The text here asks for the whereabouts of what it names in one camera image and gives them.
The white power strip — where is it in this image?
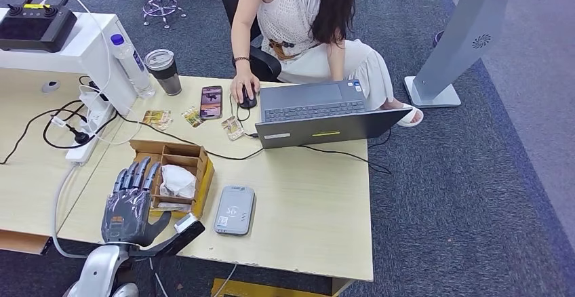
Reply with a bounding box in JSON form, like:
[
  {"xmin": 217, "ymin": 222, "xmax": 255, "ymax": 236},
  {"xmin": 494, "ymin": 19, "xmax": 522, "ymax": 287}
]
[{"xmin": 64, "ymin": 85, "xmax": 117, "ymax": 166}]

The cardboard divider box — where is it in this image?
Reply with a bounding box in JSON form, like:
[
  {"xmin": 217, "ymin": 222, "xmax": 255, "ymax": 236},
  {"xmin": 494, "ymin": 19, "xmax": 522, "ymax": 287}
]
[{"xmin": 127, "ymin": 139, "xmax": 216, "ymax": 221}]

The person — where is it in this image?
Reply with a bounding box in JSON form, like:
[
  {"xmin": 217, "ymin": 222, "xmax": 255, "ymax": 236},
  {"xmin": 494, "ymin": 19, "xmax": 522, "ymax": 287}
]
[{"xmin": 230, "ymin": 0, "xmax": 425, "ymax": 128}]

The person's right hand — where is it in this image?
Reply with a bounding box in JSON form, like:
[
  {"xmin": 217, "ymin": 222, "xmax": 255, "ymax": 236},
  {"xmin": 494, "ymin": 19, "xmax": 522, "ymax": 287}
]
[{"xmin": 230, "ymin": 71, "xmax": 262, "ymax": 105}]

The grey laptop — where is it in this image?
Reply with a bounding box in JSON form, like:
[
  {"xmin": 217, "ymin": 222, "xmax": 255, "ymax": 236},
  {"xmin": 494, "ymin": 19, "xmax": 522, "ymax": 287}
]
[{"xmin": 254, "ymin": 79, "xmax": 414, "ymax": 151}]

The black computer mouse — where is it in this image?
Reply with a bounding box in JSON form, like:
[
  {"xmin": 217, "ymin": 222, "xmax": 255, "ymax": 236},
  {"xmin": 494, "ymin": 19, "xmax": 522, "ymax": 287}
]
[{"xmin": 238, "ymin": 83, "xmax": 258, "ymax": 111}]

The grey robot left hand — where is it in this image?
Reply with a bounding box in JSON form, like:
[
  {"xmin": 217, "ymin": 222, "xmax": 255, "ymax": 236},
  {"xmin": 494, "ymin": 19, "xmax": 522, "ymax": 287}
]
[{"xmin": 100, "ymin": 156, "xmax": 173, "ymax": 248}]

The yellow object under desk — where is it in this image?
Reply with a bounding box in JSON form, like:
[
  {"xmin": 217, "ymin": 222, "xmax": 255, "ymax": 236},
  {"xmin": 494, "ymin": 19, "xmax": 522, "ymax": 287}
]
[{"xmin": 211, "ymin": 278, "xmax": 336, "ymax": 297}]

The wooden desk side panel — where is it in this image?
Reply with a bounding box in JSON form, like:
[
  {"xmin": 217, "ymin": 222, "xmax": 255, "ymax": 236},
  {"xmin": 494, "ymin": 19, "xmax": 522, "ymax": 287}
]
[{"xmin": 0, "ymin": 229, "xmax": 52, "ymax": 256}]

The golden hotel card in wrapper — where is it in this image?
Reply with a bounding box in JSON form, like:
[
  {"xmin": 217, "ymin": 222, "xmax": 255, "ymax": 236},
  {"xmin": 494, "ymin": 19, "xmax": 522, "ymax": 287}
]
[{"xmin": 142, "ymin": 109, "xmax": 174, "ymax": 132}]

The white crumpled bag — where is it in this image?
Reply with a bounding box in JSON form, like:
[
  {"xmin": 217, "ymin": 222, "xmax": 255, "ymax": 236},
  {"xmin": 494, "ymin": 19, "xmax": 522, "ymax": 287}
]
[{"xmin": 159, "ymin": 164, "xmax": 197, "ymax": 200}]

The black remote controller with antennas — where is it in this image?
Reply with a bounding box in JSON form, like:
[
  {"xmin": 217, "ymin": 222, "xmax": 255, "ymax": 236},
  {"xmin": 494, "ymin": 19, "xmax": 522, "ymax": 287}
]
[{"xmin": 0, "ymin": 0, "xmax": 83, "ymax": 54}]

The white paper sleeve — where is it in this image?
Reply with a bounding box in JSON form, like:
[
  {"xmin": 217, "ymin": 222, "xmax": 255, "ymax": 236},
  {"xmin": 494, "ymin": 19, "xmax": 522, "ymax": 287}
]
[{"xmin": 157, "ymin": 201, "xmax": 193, "ymax": 213}]

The dark tumbler with clear lid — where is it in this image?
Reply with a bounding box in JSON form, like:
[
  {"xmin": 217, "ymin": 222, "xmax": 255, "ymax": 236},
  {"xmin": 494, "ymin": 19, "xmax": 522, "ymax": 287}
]
[{"xmin": 143, "ymin": 48, "xmax": 183, "ymax": 97}]

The white cable under desk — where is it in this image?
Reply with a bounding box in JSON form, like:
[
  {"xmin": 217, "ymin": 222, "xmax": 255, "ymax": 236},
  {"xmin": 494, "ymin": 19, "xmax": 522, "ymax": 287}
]
[{"xmin": 213, "ymin": 263, "xmax": 238, "ymax": 297}]

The white desktop stand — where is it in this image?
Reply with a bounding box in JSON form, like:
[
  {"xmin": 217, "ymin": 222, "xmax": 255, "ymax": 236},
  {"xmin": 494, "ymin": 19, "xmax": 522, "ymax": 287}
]
[{"xmin": 0, "ymin": 9, "xmax": 138, "ymax": 117}]

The black mouse cable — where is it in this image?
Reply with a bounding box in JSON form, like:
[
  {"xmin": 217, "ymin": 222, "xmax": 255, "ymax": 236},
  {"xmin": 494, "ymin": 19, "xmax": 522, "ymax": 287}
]
[{"xmin": 230, "ymin": 92, "xmax": 260, "ymax": 140}]

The white power strip cord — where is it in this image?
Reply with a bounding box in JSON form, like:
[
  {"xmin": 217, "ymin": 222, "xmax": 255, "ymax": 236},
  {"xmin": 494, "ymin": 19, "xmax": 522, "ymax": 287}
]
[{"xmin": 52, "ymin": 164, "xmax": 88, "ymax": 260}]

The smartphone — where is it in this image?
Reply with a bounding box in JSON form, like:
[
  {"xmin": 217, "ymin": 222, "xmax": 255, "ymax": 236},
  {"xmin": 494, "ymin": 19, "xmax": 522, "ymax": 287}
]
[{"xmin": 199, "ymin": 85, "xmax": 224, "ymax": 121}]

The white sandal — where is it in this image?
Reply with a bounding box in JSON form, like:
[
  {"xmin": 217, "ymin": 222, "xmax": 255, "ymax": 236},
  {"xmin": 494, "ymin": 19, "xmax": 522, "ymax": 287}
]
[{"xmin": 396, "ymin": 102, "xmax": 425, "ymax": 128}]

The small yellow green card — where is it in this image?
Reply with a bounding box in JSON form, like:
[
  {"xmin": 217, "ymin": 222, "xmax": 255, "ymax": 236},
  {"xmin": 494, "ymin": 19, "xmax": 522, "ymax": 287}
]
[{"xmin": 181, "ymin": 106, "xmax": 205, "ymax": 129}]

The black power plug cable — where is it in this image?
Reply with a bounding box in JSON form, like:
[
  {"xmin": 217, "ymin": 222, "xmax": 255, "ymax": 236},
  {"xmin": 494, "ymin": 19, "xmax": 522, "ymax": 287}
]
[{"xmin": 42, "ymin": 106, "xmax": 120, "ymax": 151}]

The grey kiosk stand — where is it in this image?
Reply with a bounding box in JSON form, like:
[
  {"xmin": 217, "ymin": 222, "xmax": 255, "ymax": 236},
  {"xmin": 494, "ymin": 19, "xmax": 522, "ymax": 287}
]
[{"xmin": 403, "ymin": 0, "xmax": 517, "ymax": 109}]

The grey card reader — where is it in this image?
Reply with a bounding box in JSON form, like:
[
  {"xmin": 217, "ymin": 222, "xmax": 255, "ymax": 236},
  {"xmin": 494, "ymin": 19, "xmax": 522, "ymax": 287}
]
[{"xmin": 212, "ymin": 185, "xmax": 256, "ymax": 237}]

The clear water bottle blue cap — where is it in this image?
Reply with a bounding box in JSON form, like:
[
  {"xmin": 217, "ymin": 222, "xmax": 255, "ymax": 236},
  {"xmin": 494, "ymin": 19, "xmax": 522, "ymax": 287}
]
[{"xmin": 110, "ymin": 33, "xmax": 157, "ymax": 100}]

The black office chair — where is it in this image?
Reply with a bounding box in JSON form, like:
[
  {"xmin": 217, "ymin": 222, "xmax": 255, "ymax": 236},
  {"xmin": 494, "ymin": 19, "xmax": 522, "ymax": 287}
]
[{"xmin": 211, "ymin": 0, "xmax": 283, "ymax": 83}]

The long black desk cable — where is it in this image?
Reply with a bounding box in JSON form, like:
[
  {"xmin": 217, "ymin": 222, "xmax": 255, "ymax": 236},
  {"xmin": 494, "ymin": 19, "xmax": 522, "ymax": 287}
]
[{"xmin": 114, "ymin": 113, "xmax": 266, "ymax": 162}]

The thin black cable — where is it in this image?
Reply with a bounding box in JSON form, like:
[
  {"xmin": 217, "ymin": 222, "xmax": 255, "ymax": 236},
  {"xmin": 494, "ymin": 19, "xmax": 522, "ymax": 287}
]
[{"xmin": 0, "ymin": 100, "xmax": 88, "ymax": 165}]

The black laptop power cable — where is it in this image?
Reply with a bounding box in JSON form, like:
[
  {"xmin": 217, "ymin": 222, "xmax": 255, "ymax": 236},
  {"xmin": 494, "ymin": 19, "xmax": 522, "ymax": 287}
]
[{"xmin": 300, "ymin": 144, "xmax": 393, "ymax": 176}]

